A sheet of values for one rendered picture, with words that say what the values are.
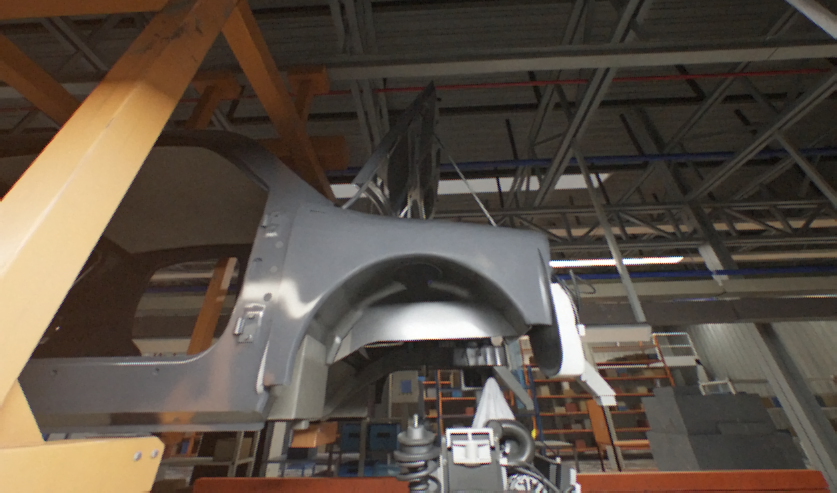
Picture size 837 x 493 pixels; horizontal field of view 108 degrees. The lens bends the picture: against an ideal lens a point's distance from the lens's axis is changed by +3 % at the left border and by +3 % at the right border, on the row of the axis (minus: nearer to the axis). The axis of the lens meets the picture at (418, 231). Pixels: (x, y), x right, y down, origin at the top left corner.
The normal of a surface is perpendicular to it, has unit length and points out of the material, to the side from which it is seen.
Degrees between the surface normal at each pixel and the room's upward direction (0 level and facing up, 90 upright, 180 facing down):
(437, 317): 90
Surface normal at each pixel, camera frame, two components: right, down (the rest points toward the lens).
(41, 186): -0.04, -0.51
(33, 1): 0.02, 0.86
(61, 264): 1.00, -0.04
